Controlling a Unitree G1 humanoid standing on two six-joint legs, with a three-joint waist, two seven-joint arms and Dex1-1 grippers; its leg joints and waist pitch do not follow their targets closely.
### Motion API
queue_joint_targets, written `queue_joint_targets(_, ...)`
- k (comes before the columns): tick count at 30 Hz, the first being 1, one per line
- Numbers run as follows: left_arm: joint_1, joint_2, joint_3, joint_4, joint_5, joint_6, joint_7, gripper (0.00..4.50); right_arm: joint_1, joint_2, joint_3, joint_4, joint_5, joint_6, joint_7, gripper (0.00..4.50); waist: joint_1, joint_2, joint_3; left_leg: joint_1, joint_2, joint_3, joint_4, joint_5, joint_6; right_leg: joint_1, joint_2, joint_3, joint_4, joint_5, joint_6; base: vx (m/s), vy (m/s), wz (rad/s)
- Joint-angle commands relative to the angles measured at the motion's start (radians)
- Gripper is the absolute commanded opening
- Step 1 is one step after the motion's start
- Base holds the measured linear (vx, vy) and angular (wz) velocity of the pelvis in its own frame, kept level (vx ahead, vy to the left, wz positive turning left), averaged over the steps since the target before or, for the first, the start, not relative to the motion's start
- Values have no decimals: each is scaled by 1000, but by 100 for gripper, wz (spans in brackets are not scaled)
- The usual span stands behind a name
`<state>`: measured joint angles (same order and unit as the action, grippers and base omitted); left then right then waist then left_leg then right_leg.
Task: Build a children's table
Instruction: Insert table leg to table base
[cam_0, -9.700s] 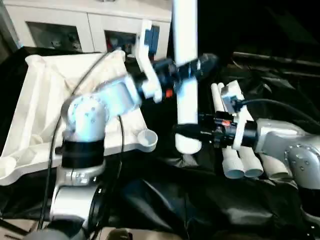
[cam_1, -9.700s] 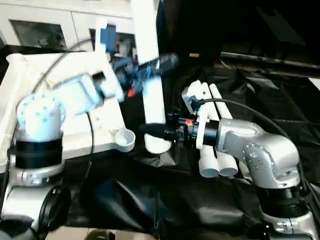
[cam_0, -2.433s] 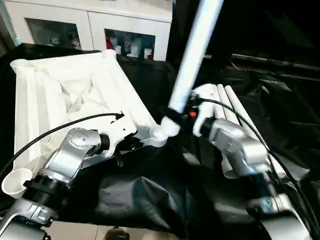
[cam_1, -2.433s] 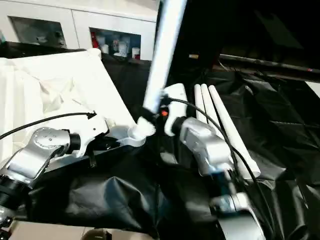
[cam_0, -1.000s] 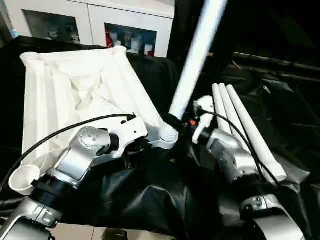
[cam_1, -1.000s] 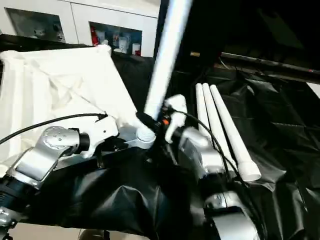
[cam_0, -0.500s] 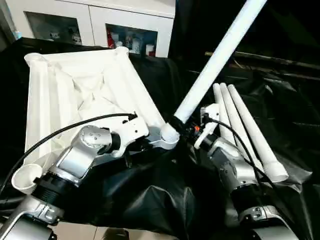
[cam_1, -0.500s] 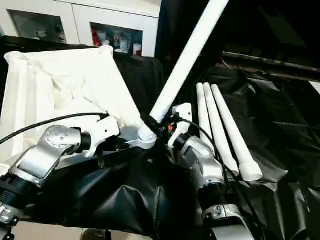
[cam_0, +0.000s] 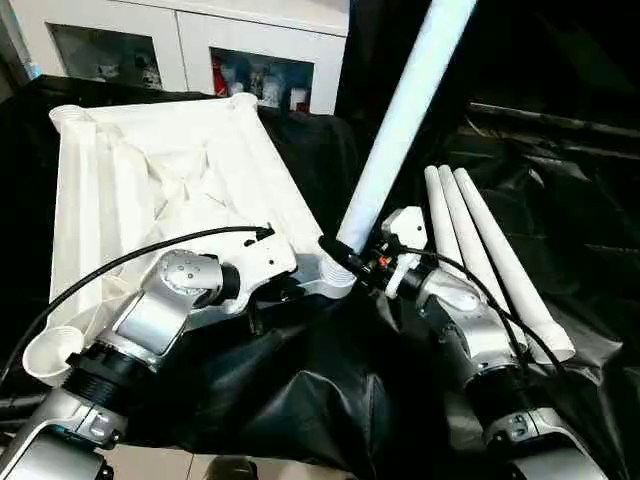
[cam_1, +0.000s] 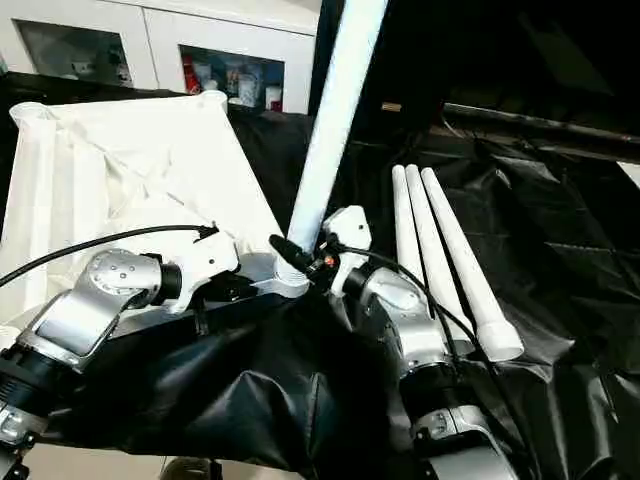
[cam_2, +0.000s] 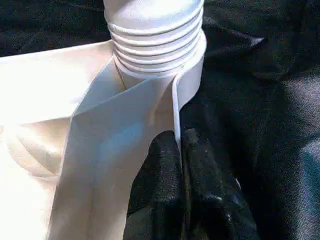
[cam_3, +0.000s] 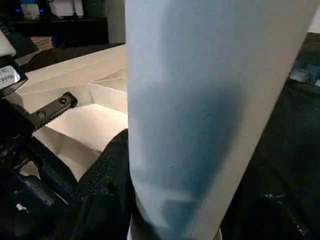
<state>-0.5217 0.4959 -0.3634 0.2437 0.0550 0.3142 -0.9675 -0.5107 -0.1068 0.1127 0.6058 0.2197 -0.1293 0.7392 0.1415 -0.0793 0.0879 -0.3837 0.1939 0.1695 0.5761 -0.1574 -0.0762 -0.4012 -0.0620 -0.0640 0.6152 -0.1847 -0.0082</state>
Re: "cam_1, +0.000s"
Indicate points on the white glass-door cabinet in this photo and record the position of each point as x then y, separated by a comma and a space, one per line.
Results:
150, 40

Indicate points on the white table top frame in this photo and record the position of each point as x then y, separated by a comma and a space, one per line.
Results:
120, 170

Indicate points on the white plastic table leg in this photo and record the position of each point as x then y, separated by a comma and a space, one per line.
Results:
470, 270
335, 120
430, 250
405, 220

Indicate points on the small yellow label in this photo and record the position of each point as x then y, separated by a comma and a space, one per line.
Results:
392, 107

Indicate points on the black metal rail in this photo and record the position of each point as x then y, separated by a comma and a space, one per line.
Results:
540, 118

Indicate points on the black work mat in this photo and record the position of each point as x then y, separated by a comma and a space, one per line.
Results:
300, 400

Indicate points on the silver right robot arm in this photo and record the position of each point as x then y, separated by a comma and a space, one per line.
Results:
400, 310

